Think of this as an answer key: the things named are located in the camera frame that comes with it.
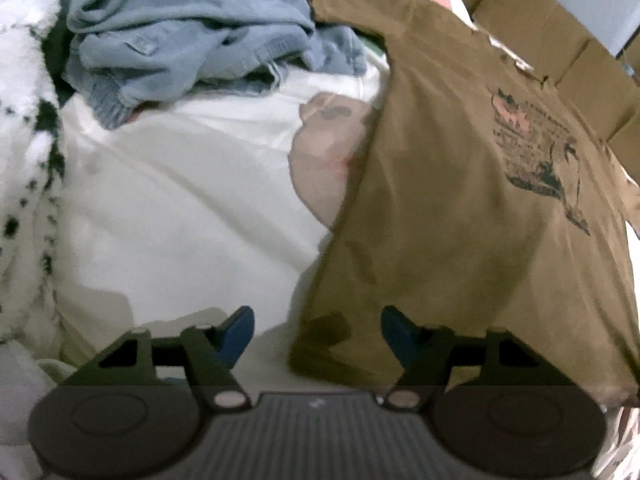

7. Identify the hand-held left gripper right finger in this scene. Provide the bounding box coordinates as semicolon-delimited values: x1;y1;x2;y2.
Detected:
381;305;561;412

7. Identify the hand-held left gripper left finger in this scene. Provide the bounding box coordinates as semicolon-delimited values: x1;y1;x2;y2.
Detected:
82;306;257;414

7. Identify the brown printed t-shirt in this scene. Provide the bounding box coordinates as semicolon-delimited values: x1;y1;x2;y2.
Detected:
290;0;640;406

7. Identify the cream bear print blanket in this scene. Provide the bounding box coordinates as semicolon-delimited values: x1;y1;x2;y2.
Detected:
30;0;640;480

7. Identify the light blue sweater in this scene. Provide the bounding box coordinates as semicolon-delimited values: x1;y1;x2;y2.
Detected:
62;0;368;131

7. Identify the white black spotted fleece blanket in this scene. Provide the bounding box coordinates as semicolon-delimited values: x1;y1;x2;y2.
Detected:
0;0;71;448

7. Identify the folded brown cardboard sheet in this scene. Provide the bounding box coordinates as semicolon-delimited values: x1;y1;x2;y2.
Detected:
460;0;640;181

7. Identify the grey appliance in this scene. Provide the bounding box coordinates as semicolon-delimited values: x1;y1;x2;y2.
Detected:
500;0;640;56

